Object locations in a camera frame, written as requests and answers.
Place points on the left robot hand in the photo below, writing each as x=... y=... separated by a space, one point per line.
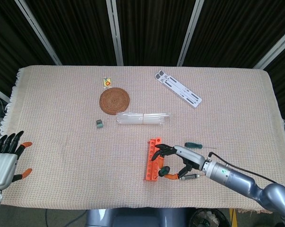
x=2 y=170

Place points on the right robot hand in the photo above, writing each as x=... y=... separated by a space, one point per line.
x=192 y=158

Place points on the grey metal precision screwdriver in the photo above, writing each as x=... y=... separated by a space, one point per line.
x=189 y=177

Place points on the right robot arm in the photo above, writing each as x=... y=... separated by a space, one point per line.
x=239 y=182

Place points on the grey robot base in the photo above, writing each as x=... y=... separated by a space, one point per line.
x=133 y=218

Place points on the orange tube rack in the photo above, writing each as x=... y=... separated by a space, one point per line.
x=153 y=175

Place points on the beige woven tablecloth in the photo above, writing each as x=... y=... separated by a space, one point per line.
x=62 y=153

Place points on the black trash bin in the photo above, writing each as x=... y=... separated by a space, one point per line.
x=204 y=222

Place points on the bundle of clear plastic tubes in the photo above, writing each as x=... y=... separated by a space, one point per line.
x=137 y=119

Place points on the round woven brown coaster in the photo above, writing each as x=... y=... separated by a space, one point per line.
x=114 y=101

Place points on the small green pencil sharpener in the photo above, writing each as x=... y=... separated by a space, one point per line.
x=99 y=124

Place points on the small yellow candy packet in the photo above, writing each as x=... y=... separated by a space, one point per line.
x=107 y=82

